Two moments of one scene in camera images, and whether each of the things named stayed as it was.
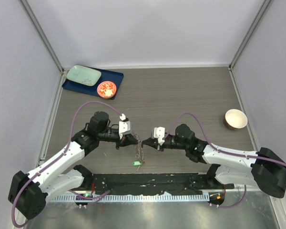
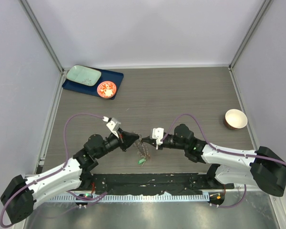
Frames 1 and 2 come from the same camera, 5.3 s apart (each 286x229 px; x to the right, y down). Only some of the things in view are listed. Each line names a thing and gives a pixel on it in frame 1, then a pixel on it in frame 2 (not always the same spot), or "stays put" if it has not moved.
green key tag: x=137 y=163 → x=142 y=160
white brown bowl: x=235 y=119 stays put
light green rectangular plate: x=83 y=75 stays put
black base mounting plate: x=155 y=183 stays put
